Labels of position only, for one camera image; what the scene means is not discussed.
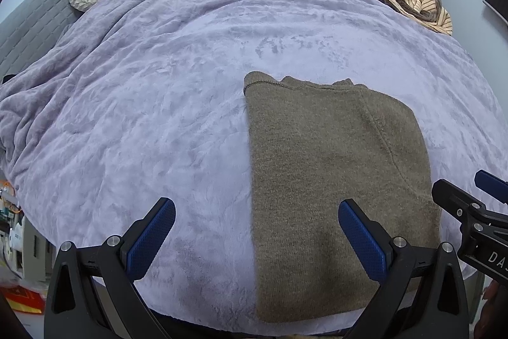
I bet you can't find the white cluttered cabinet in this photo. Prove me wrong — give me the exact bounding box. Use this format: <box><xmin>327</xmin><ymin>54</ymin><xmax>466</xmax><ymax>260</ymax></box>
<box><xmin>0</xmin><ymin>182</ymin><xmax>53</xmax><ymax>284</ymax></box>

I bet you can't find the lilac fleece blanket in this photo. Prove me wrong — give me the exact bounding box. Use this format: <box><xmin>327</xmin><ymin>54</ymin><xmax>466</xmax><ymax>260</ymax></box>
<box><xmin>0</xmin><ymin>0</ymin><xmax>508</xmax><ymax>336</ymax></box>

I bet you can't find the red flat box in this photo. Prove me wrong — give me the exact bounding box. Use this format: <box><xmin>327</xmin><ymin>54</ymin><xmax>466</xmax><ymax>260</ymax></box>
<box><xmin>5</xmin><ymin>284</ymin><xmax>47</xmax><ymax>314</ymax></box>

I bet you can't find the brown knit sweater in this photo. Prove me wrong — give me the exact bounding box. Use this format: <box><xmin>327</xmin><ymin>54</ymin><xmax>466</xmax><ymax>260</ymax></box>
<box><xmin>243</xmin><ymin>71</ymin><xmax>442</xmax><ymax>324</ymax></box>

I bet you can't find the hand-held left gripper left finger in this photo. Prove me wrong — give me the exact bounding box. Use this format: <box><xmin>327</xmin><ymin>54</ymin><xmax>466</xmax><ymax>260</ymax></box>
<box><xmin>43</xmin><ymin>197</ymin><xmax>176</xmax><ymax>339</ymax></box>

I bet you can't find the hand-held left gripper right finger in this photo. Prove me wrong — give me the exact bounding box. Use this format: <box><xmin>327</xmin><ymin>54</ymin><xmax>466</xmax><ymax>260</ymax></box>
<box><xmin>338</xmin><ymin>198</ymin><xmax>471</xmax><ymax>339</ymax></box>

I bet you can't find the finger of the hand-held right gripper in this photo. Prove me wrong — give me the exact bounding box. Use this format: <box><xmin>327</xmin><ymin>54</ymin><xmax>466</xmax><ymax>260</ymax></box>
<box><xmin>474</xmin><ymin>170</ymin><xmax>508</xmax><ymax>205</ymax></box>
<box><xmin>432</xmin><ymin>179</ymin><xmax>487</xmax><ymax>223</ymax></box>

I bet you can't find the grey quilted headboard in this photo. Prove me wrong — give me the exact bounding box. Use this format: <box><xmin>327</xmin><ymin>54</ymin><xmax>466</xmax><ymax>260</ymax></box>
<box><xmin>0</xmin><ymin>0</ymin><xmax>136</xmax><ymax>81</ymax></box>

